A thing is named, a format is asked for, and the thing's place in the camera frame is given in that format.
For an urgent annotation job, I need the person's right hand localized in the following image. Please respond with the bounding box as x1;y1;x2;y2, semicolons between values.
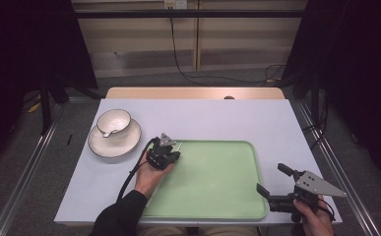
292;195;335;236

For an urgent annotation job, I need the white plate with dark rim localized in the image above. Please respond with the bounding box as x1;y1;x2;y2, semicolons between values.
88;117;143;159

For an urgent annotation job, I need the black metal stand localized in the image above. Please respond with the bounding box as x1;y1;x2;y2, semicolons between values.
310;67;321;125
39;74;105;136

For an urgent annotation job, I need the black horizontal bar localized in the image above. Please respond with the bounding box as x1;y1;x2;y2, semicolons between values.
74;9;305;19

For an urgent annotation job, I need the white bowl with dark rim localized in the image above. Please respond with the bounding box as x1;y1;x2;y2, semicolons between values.
96;108;133;139

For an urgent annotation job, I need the black floor cable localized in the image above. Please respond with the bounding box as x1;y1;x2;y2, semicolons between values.
168;8;286;88

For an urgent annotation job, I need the dark curtain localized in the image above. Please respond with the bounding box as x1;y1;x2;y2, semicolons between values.
281;0;381;188
0;0;99;175

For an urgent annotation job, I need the wooden table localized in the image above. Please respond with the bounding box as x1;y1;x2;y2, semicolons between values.
104;87;286;100

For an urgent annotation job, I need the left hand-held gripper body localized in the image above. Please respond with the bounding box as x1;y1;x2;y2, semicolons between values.
146;132;176;171

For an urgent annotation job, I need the person's left hand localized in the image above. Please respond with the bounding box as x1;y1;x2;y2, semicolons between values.
134;148;174;200

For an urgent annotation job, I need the wooden wall post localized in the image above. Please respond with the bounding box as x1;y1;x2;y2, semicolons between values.
193;0;202;72

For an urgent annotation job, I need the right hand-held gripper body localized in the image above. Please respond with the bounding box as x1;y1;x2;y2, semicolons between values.
268;170;348;212

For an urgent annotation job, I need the yellow floor tape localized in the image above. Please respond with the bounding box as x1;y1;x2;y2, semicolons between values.
28;94;42;114

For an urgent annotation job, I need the white table board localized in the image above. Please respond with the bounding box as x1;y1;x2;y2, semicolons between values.
53;97;344;227

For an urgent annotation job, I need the green plastic tray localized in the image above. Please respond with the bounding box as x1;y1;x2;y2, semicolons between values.
142;140;268;220

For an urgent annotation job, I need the white wall socket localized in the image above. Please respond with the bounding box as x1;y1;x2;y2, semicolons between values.
163;0;188;10

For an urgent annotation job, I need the aluminium floor rail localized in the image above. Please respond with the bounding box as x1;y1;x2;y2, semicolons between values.
290;99;381;236
0;97;71;236

